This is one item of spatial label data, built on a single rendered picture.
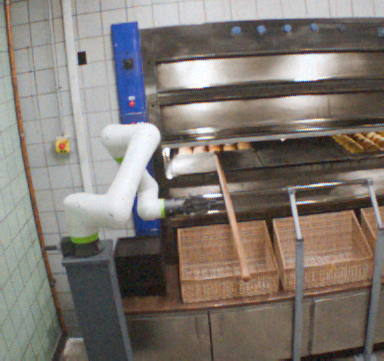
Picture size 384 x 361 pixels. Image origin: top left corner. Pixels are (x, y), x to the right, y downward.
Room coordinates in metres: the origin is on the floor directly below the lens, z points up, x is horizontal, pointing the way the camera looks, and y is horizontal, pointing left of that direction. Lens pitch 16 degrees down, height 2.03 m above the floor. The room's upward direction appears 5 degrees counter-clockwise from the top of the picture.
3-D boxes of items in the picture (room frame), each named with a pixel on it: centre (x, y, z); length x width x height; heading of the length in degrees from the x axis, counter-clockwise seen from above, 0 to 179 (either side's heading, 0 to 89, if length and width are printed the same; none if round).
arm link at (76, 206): (1.82, 0.46, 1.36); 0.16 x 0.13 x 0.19; 68
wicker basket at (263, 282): (2.59, -0.15, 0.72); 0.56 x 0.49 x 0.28; 90
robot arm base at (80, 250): (1.82, 0.53, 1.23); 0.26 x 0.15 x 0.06; 93
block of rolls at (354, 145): (3.28, -1.32, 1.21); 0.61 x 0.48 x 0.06; 179
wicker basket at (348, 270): (2.58, -0.74, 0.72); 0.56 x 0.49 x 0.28; 88
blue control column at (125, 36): (3.79, 0.30, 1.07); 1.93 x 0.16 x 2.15; 179
